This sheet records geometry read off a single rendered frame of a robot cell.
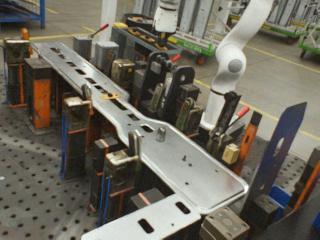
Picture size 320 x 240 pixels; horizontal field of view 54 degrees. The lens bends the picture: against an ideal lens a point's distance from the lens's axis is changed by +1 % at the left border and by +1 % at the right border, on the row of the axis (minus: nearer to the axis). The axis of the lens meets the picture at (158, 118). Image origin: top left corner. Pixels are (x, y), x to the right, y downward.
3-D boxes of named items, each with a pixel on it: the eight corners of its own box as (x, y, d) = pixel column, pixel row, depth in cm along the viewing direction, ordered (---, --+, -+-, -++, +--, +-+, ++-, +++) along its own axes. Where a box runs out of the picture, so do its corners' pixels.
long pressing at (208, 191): (22, 44, 168) (22, 41, 167) (63, 43, 182) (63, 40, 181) (202, 220, 80) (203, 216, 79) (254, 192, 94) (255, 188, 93)
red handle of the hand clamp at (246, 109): (211, 130, 106) (243, 102, 109) (212, 134, 107) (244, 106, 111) (220, 137, 103) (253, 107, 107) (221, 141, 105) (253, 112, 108)
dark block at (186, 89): (160, 169, 142) (179, 85, 122) (172, 165, 146) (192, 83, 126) (167, 175, 139) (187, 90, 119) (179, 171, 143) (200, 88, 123)
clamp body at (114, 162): (87, 235, 105) (95, 151, 88) (117, 222, 112) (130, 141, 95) (100, 256, 99) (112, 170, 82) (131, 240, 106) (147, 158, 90)
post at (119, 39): (104, 96, 195) (110, 26, 174) (114, 95, 200) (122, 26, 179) (110, 102, 191) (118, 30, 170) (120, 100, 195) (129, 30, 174)
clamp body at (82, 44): (68, 93, 191) (70, 34, 174) (85, 90, 198) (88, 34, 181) (74, 100, 185) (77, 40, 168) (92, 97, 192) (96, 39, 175)
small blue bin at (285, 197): (254, 207, 131) (261, 191, 127) (268, 199, 137) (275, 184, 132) (277, 226, 124) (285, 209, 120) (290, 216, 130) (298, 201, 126)
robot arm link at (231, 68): (231, 87, 166) (242, 43, 154) (239, 103, 150) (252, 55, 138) (208, 85, 165) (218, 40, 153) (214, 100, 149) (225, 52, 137)
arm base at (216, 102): (212, 110, 181) (219, 81, 172) (239, 125, 169) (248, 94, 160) (190, 118, 169) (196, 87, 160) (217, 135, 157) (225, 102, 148)
